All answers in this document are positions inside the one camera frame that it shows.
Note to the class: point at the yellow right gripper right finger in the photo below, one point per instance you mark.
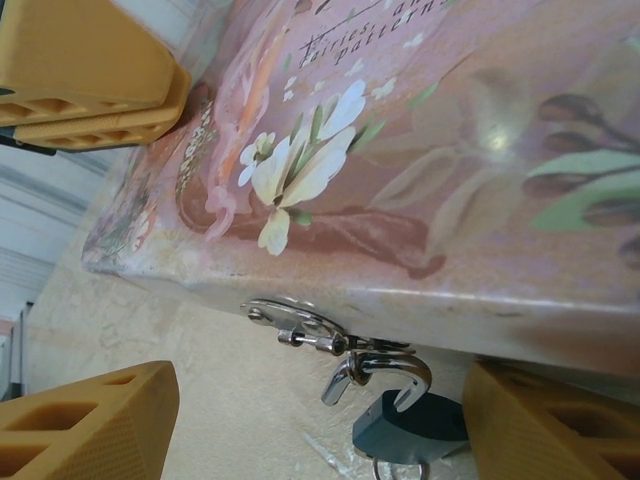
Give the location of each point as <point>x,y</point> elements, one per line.
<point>510,425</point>

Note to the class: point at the pink floral tin box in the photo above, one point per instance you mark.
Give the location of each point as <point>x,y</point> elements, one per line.
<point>400,175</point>

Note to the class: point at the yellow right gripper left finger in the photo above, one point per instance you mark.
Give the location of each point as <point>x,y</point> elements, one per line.
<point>110,430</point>

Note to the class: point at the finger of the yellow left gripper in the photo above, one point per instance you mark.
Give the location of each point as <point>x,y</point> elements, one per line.
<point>165,110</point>
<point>75,50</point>

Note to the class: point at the teal padlock with silver shackle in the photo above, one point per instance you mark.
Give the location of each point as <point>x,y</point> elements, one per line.
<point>415,430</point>

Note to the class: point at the silver hasp latch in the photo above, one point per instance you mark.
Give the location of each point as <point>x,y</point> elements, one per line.
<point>295,320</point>

